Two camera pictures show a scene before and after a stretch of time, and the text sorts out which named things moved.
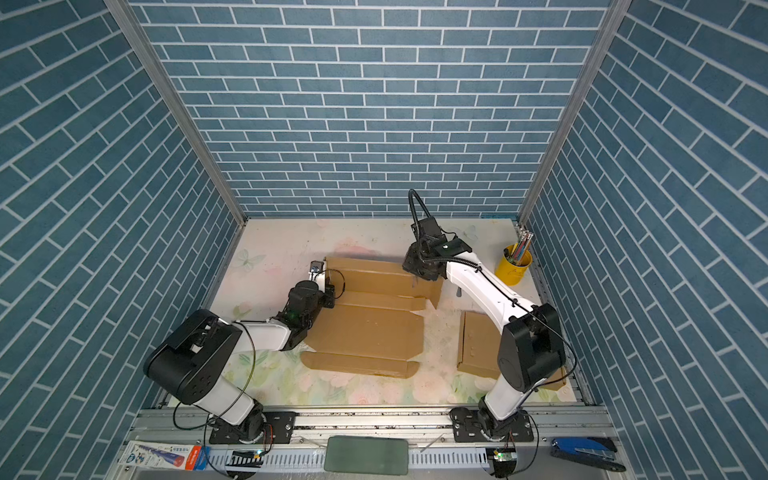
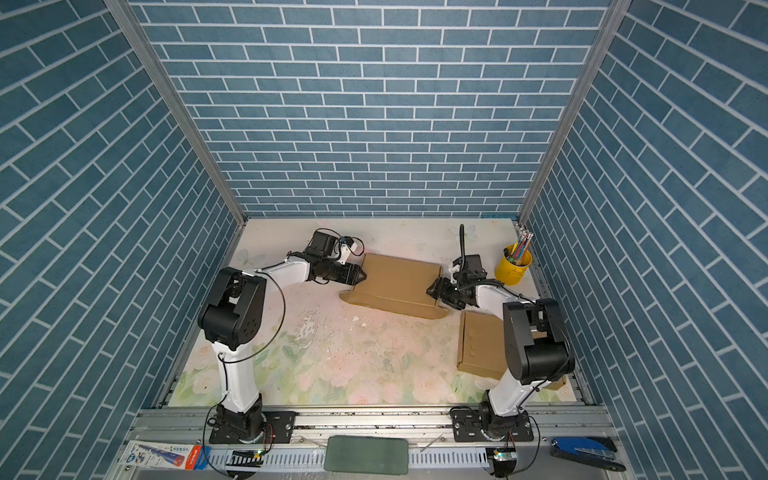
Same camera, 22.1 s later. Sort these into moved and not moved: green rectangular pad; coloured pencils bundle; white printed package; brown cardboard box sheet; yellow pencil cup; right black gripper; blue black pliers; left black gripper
Moved: left black gripper; right black gripper
Not moved: white printed package; brown cardboard box sheet; yellow pencil cup; green rectangular pad; coloured pencils bundle; blue black pliers
